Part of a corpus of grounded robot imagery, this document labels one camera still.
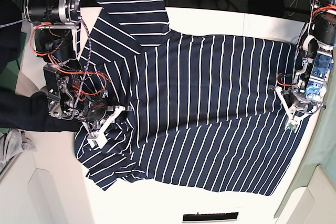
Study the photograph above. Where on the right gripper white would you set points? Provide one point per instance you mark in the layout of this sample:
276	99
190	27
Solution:
116	111

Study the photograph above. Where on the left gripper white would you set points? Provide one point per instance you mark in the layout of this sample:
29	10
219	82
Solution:
297	107

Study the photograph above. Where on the navy white striped t-shirt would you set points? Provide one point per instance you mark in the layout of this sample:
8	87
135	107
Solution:
202	114

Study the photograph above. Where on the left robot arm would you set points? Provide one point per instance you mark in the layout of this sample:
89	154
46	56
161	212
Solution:
301	92

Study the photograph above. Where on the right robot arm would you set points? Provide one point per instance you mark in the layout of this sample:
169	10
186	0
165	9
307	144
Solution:
81	93

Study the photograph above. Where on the grey cloth at left edge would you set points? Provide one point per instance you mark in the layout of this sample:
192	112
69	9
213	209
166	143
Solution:
13	143

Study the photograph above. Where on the black garment on table edge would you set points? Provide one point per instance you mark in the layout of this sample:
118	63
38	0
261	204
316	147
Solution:
18	111

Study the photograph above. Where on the green board at left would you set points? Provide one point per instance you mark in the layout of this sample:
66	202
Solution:
9	76

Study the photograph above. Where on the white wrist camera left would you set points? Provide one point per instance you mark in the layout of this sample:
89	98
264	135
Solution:
292	125

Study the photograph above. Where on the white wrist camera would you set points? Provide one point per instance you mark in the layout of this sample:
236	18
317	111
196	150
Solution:
292	125
99	140

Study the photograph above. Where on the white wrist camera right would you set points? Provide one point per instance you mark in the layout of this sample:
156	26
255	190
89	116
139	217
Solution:
99	140

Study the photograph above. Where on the white slotted vent frame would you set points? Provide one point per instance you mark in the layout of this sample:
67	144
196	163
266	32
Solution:
210	216

